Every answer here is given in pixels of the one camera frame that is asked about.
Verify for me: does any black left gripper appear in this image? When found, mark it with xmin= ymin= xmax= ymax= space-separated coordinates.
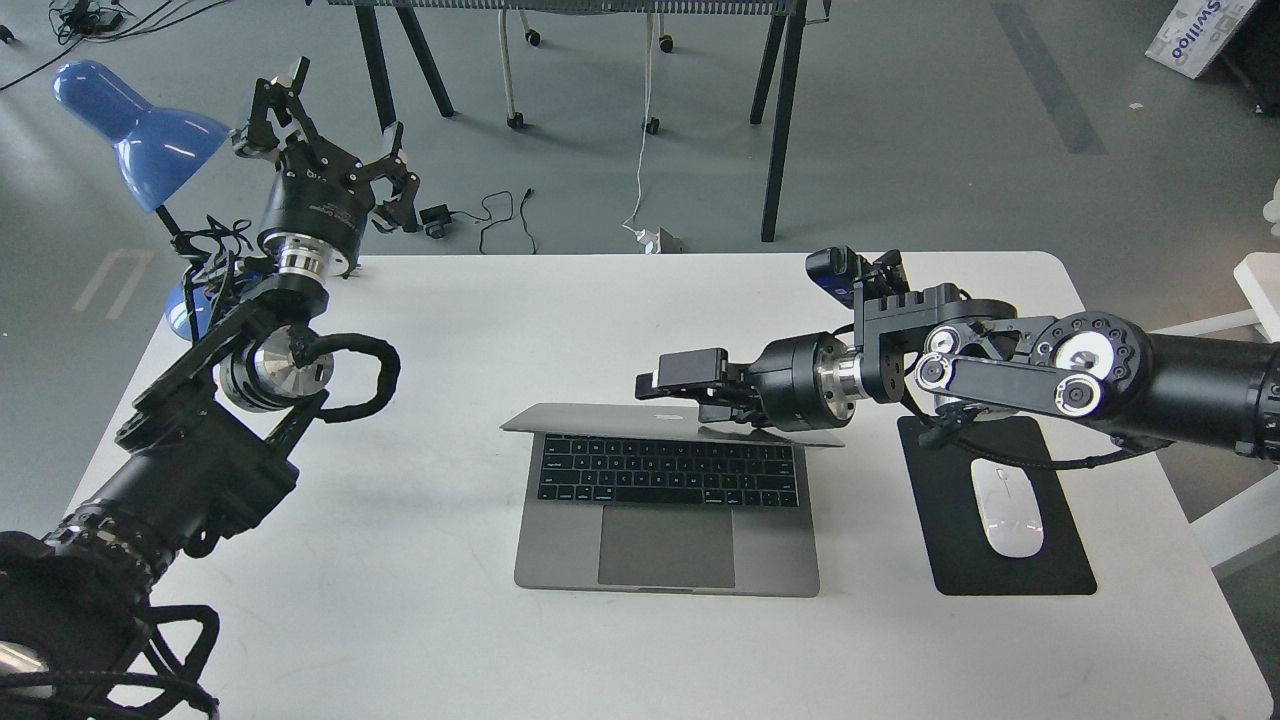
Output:
xmin=229 ymin=56 xmax=421 ymax=252

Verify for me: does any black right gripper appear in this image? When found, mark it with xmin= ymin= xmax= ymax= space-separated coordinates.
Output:
xmin=635 ymin=333 xmax=861 ymax=432

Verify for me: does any grey laptop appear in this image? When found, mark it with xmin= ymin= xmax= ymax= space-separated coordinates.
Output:
xmin=503 ymin=404 xmax=841 ymax=598

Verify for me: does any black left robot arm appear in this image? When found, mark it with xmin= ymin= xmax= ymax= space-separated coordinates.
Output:
xmin=1 ymin=58 xmax=419 ymax=719

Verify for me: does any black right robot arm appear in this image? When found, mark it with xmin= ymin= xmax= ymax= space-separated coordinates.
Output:
xmin=635 ymin=247 xmax=1279 ymax=470

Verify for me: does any white power plug block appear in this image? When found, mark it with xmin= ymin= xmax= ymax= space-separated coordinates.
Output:
xmin=636 ymin=228 xmax=685 ymax=255

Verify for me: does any blue desk lamp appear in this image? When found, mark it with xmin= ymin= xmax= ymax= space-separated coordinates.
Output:
xmin=52 ymin=60 xmax=230 ymax=343

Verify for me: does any white computer mouse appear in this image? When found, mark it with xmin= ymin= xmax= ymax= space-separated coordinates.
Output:
xmin=970 ymin=459 xmax=1044 ymax=559

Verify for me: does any white cardboard box blue text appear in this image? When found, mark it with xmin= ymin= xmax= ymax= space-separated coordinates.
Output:
xmin=1146 ymin=1 xmax=1260 ymax=79

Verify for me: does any black power adapter with cable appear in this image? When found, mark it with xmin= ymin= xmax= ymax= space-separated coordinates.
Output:
xmin=417 ymin=187 xmax=539 ymax=256

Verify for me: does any white charging cable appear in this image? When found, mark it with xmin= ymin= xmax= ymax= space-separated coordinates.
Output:
xmin=622 ymin=12 xmax=657 ymax=240

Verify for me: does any black cable bundle on floor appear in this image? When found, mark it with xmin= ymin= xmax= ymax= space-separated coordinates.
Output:
xmin=0 ymin=0 xmax=236 ymax=94

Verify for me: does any black metal frame table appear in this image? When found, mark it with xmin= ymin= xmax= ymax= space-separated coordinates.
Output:
xmin=340 ymin=1 xmax=835 ymax=243

